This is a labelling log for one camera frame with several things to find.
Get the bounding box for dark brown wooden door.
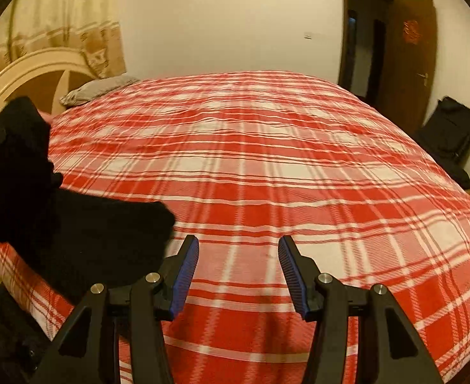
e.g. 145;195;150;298
337;0;438;137

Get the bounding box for red white plaid bedspread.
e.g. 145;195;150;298
0;71;470;383

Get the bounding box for black pants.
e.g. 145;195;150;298
0;97;175;304

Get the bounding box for grey striped pillow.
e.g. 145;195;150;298
60;76;139;108

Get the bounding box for cream wooden headboard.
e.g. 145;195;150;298
0;48;96;115

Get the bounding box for black folding chair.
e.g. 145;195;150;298
413;96;470;190

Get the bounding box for beige patterned curtain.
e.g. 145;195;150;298
0;0;126;78

